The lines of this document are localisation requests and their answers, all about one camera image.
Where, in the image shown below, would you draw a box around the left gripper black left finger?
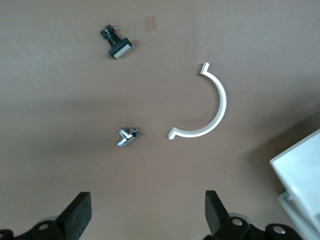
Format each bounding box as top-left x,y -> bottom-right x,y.
14,191 -> 93,240

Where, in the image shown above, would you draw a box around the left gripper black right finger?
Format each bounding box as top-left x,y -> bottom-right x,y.
204,190 -> 251,240

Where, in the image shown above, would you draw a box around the brown tape patch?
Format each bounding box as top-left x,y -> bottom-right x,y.
144,16 -> 157,32

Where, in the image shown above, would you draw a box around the white semicircular bracket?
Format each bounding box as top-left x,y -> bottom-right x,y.
166,62 -> 228,141

